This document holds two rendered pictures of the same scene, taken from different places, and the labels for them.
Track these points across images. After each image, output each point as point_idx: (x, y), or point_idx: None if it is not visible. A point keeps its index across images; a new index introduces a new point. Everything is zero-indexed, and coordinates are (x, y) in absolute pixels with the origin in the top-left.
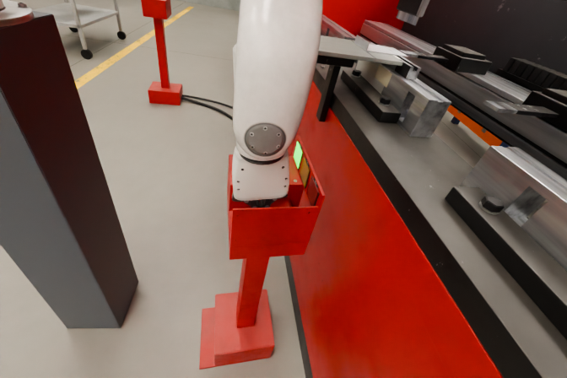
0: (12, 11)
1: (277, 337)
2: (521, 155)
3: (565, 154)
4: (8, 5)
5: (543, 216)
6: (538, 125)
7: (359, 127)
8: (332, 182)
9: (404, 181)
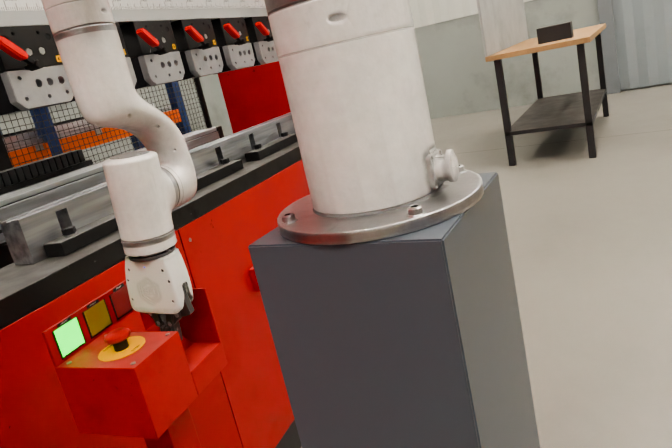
0: (303, 207)
1: None
2: (17, 217)
3: None
4: (310, 218)
5: (72, 214)
6: None
7: None
8: (6, 430)
9: (67, 263)
